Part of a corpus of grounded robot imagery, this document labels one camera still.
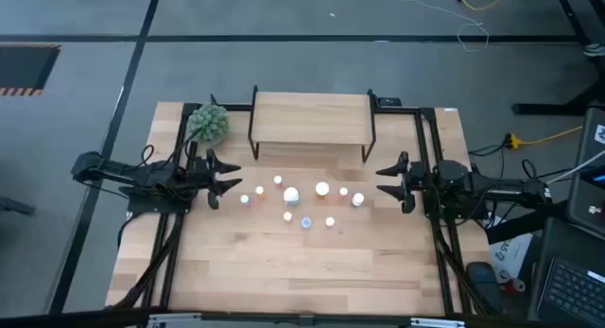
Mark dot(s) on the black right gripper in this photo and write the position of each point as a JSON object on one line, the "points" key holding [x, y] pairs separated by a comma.
{"points": [[417, 177]]}

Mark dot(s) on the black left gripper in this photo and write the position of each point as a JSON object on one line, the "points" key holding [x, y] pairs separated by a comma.
{"points": [[203, 172]]}

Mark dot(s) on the small pink pill bottle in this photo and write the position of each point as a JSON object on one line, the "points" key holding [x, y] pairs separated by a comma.
{"points": [[330, 221], [287, 217], [277, 179], [343, 192], [245, 199]]}

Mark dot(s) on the small orange pill bottle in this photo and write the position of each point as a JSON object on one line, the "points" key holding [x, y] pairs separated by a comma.
{"points": [[259, 191]]}

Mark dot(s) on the large white labelled medicine bottle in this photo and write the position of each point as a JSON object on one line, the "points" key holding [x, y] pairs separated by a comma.
{"points": [[291, 195]]}

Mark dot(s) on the large orange pill bottle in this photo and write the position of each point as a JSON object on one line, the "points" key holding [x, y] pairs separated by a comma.
{"points": [[322, 189]]}

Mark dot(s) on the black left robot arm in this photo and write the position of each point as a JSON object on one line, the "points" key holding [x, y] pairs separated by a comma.
{"points": [[118, 169]]}

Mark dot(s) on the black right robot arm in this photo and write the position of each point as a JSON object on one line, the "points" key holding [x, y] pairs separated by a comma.
{"points": [[496, 186]]}

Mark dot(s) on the artificial green potted plant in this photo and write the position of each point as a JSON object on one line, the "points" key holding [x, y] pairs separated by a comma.
{"points": [[208, 123]]}

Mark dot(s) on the black handheld device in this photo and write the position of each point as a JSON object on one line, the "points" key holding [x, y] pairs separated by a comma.
{"points": [[482, 278]]}

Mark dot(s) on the white printed paper box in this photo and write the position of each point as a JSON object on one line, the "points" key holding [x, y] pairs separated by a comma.
{"points": [[510, 252]]}

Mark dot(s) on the red drink can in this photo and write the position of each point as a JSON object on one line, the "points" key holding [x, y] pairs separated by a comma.
{"points": [[516, 285]]}

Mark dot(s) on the black rig crossbar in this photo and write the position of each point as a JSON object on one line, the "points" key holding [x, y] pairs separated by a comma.
{"points": [[302, 320]]}

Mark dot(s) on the black computer monitor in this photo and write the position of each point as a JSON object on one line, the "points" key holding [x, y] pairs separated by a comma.
{"points": [[583, 186]]}

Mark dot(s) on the black laptop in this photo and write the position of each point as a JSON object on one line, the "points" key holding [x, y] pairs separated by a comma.
{"points": [[567, 290]]}

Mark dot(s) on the black chair leg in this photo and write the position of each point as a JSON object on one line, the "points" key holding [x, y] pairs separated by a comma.
{"points": [[14, 206]]}

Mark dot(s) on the hazard striped floor hatch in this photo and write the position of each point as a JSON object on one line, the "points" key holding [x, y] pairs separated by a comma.
{"points": [[23, 68]]}

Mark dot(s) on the person's shoe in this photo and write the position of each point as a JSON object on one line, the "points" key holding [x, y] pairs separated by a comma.
{"points": [[596, 50]]}

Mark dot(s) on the black aluminium table frame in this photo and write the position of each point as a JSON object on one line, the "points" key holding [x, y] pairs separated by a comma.
{"points": [[238, 106]]}

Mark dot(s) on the wooden shelf with black frame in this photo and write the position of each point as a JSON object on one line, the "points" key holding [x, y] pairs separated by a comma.
{"points": [[312, 129]]}

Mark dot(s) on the black desk frame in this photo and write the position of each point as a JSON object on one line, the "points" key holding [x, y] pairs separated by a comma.
{"points": [[543, 109]]}

